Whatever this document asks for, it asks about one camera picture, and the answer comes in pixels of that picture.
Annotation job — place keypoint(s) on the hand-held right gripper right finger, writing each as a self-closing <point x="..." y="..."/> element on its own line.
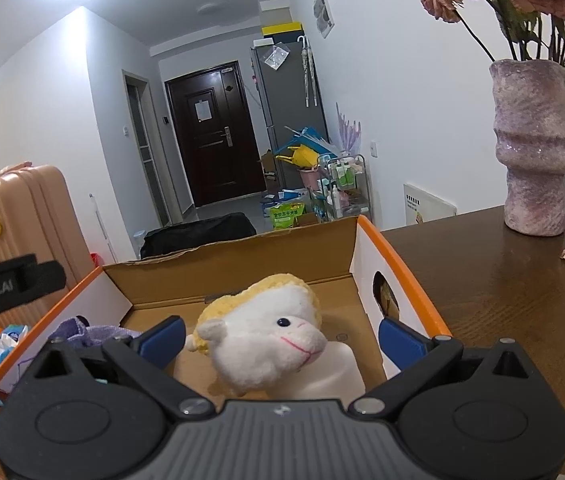
<point x="402" y="342"/>

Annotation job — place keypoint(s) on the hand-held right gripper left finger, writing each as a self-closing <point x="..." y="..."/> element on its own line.
<point x="162" y="342"/>

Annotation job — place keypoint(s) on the purple knitted pouch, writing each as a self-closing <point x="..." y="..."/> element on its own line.
<point x="107" y="332"/>

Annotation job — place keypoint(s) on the yellow white plush sheep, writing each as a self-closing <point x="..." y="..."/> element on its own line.
<point x="262" y="340"/>

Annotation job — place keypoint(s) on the red cardboard box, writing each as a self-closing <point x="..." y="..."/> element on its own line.
<point x="242" y="270"/>

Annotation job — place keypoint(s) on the pink ribbed suitcase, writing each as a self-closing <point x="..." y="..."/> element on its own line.
<point x="27" y="220"/>

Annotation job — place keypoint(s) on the black duffel bag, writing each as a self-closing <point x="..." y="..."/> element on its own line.
<point x="197" y="235"/>

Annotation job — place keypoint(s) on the white board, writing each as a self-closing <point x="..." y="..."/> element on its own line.
<point x="427" y="207"/>

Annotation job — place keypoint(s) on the green printed bag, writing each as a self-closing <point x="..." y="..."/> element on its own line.
<point x="286" y="216"/>

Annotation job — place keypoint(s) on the dark brown entrance door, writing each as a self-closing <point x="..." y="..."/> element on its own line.
<point x="207" y="170"/>

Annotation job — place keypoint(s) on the pink bucket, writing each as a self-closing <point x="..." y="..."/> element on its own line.
<point x="311" y="177"/>

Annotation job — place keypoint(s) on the grey interior doorway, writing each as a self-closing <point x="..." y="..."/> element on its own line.
<point x="145" y="150"/>

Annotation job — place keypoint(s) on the brown carton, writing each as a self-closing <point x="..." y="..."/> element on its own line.
<point x="267" y="170"/>

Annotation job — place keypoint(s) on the yellow watering can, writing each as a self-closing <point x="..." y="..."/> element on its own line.
<point x="302" y="157"/>

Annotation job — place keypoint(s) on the purple feather decoration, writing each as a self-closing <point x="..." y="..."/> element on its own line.
<point x="348" y="130"/>

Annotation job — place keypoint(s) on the blue plastic items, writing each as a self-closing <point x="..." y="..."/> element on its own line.
<point x="312" y="137"/>

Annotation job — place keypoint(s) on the pink textured vase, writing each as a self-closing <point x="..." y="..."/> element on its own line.
<point x="532" y="160"/>

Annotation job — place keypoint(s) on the white paper notice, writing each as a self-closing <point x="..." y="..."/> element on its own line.
<point x="203" y="111"/>

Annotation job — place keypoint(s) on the grey refrigerator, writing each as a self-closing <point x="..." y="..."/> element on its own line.
<point x="287" y="110"/>

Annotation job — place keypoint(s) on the white folded umbrella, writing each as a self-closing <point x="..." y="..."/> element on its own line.
<point x="307" y="70"/>

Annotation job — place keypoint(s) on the clear plastic pouch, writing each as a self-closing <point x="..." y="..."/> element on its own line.
<point x="276" y="56"/>

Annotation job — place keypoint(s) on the black flat box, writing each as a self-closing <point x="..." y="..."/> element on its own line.
<point x="285" y="39"/>

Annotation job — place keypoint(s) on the yellow flat box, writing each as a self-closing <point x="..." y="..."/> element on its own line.
<point x="282" y="28"/>

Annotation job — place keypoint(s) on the round ceiling lamp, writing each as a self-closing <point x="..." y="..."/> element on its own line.
<point x="210" y="8"/>

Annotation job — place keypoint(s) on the white wall socket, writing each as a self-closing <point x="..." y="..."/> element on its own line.
<point x="374" y="148"/>

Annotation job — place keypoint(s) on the white wall panel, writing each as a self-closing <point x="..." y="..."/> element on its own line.
<point x="324" y="10"/>

